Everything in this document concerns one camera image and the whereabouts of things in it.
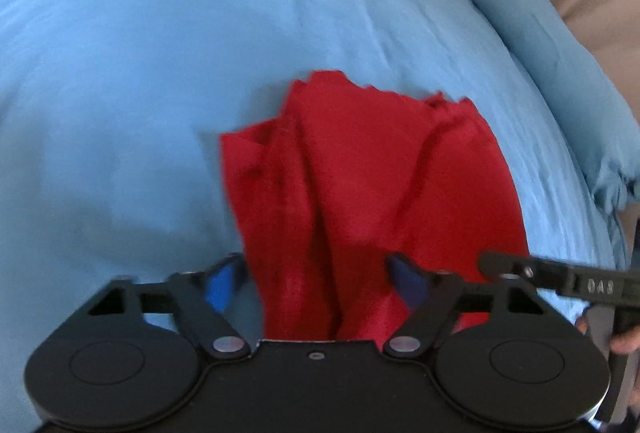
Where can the red knitted sweater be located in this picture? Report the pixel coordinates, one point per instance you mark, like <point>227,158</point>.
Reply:
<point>375,163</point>

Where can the bed with blue sheet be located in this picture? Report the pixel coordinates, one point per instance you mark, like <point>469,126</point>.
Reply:
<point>125,63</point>

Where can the beige curtain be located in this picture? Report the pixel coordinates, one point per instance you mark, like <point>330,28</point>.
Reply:
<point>600,3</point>

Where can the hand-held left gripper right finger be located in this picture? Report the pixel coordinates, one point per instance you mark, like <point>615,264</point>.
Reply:
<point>410,283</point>

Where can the person's right hand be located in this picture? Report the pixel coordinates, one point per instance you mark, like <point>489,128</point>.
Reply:
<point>625,344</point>

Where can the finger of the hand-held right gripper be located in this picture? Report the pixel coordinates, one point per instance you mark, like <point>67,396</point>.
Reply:
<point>520,269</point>

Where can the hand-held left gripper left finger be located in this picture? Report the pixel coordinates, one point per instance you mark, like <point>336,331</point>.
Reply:
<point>220,285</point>

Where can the blue duvet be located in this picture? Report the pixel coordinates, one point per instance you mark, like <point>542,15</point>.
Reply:
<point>550,63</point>

